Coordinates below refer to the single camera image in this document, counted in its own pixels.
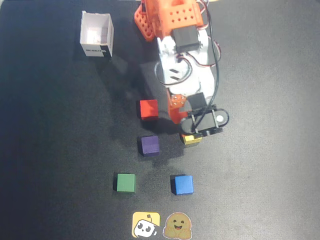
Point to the white gripper with motor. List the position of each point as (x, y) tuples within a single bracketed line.
[(176, 113)]

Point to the white and orange robot arm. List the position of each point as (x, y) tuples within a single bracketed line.
[(205, 75)]

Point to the red wooden cube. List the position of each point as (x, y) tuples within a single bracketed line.
[(149, 110)]

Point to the yellow wooden cube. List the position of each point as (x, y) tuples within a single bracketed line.
[(191, 141)]

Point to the purple wooden cube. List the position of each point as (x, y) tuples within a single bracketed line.
[(150, 145)]

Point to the blue wooden cube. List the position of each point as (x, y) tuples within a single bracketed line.
[(183, 185)]

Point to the green wooden cube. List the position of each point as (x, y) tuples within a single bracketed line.
[(126, 183)]

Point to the black table mat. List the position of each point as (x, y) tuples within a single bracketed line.
[(262, 150)]

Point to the white open cardboard box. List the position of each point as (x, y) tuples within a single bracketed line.
[(95, 32)]

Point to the hugging face emoji sticker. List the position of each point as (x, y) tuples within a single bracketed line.
[(177, 225)]

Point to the yellow robot mascot sticker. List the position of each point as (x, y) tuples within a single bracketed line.
[(146, 224)]

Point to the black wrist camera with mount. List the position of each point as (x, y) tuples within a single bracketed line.
[(210, 122)]

